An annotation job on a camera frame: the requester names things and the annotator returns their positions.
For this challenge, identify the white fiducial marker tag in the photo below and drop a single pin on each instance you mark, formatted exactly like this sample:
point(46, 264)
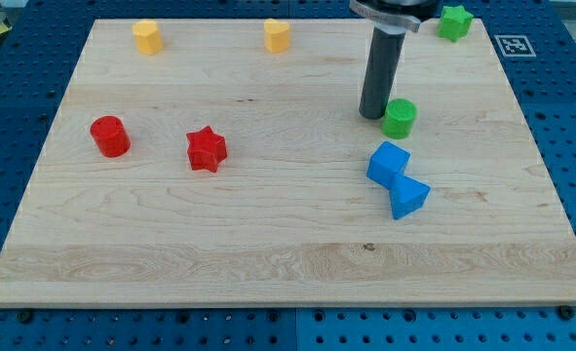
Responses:
point(514, 46)

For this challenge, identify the yellow heart block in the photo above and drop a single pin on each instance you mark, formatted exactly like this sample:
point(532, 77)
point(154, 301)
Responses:
point(276, 35)

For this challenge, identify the wooden board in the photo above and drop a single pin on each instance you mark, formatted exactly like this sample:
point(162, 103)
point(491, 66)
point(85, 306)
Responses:
point(290, 218)

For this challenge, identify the yellow hexagon block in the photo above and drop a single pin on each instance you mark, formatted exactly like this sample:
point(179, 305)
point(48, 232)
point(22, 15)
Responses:
point(147, 36)

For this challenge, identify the green cylinder block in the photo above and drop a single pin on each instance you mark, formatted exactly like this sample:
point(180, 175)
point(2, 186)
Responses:
point(400, 114)

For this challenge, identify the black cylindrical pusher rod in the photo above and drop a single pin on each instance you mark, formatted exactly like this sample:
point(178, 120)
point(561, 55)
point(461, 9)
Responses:
point(383, 59)

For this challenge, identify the red cylinder block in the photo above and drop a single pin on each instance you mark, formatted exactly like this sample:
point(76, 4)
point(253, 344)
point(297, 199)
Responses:
point(110, 136)

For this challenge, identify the blue cube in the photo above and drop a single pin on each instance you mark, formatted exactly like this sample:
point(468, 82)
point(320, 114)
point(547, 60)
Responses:
point(387, 161)

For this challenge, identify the green star block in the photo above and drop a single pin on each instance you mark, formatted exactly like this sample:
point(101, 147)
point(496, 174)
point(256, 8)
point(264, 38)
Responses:
point(455, 22)

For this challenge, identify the red star block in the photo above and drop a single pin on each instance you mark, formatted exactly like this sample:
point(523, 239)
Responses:
point(206, 149)

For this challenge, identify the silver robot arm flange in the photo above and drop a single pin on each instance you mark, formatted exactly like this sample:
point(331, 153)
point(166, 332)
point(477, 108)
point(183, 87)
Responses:
point(395, 16)

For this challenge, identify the blue triangle block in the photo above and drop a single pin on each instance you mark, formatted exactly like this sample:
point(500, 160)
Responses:
point(407, 195)

